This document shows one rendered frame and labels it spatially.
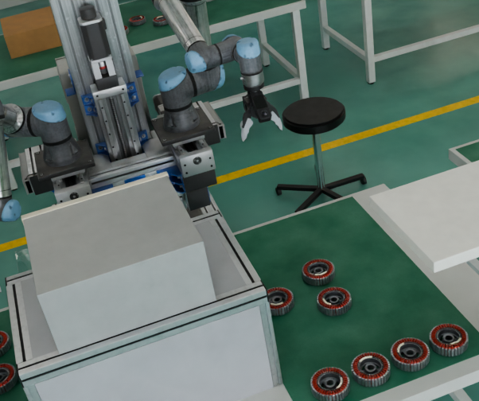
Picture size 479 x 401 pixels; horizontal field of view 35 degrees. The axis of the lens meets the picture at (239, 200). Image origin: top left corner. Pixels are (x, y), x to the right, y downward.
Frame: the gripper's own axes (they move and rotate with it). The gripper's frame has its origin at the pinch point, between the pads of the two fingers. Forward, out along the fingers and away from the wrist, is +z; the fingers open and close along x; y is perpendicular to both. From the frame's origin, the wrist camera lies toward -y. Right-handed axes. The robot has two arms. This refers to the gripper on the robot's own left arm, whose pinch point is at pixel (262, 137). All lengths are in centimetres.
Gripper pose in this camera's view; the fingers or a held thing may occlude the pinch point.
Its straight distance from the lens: 269.3
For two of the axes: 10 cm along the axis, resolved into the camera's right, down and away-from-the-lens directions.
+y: -3.0, -4.9, 8.2
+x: -9.4, 2.8, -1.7
